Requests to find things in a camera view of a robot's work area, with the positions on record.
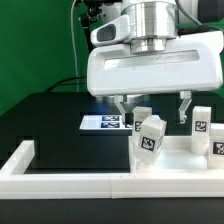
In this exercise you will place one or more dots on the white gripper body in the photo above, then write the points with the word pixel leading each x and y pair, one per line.
pixel 189 63

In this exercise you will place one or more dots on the white square tabletop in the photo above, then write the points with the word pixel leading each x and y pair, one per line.
pixel 175 155

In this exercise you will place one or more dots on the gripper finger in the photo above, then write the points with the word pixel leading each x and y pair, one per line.
pixel 127 116
pixel 186 99

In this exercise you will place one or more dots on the white marker plate with tags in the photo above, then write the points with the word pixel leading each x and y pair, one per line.
pixel 103 122

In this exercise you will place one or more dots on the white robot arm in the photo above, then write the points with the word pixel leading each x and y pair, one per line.
pixel 143 51

